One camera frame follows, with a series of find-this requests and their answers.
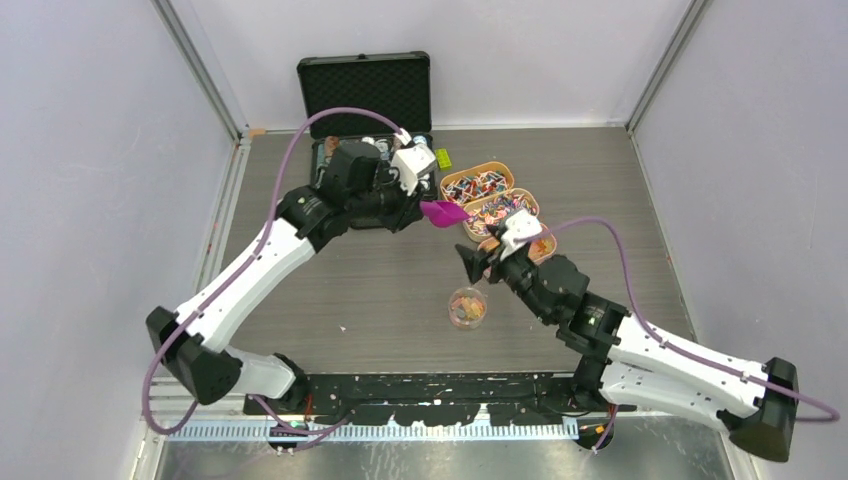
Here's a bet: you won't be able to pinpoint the orange tray with lollipops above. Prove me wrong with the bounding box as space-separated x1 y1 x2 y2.
439 161 515 206

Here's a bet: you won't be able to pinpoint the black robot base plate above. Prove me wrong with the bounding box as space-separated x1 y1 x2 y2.
267 372 610 427

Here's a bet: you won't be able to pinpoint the magenta plastic scoop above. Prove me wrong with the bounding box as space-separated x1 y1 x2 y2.
419 200 470 228

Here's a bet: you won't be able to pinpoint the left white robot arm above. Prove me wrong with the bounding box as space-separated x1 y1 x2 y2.
145 143 436 414

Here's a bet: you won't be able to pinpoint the clear round plastic jar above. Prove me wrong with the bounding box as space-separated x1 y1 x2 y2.
448 287 487 330

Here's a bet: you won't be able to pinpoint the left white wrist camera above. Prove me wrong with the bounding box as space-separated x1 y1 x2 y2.
390 128 437 196

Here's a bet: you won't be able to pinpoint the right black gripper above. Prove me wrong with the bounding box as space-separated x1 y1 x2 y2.
457 222 554 322

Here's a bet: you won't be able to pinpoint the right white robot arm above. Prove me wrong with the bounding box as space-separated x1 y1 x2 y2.
455 244 798 463

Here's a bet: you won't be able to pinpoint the pink tray popsicle candies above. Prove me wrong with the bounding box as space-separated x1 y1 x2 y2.
477 224 557 263

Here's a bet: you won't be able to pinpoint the beige tray swirl lollipops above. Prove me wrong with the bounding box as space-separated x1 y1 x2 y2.
462 188 540 243

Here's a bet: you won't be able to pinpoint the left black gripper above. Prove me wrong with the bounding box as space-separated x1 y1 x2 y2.
348 161 424 233

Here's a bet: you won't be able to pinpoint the black poker chip case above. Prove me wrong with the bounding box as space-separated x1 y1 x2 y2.
296 51 433 200

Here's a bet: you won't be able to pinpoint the yellow-green small block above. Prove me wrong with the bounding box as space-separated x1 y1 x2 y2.
434 148 452 171

